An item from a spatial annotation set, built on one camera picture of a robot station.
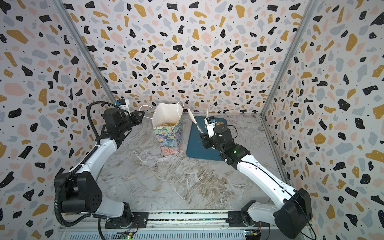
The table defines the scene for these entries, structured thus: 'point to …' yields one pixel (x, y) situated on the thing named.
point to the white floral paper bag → (167, 118)
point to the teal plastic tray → (195, 148)
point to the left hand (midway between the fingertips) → (143, 109)
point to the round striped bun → (171, 124)
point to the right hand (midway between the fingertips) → (202, 129)
